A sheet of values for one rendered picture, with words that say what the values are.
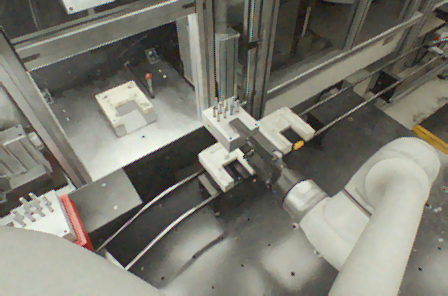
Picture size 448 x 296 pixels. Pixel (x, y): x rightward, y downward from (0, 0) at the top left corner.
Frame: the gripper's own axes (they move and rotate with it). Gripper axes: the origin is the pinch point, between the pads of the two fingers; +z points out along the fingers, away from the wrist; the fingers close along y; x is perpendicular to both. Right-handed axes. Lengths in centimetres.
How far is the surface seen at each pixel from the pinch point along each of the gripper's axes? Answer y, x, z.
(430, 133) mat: -102, -167, -12
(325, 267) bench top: -35.6, -8.7, -33.9
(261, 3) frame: 21.2, -20.7, 19.3
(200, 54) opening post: 13.4, -0.8, 18.8
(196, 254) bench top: -35.9, 20.9, -7.7
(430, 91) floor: -103, -210, 13
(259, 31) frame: 13.0, -20.7, 19.0
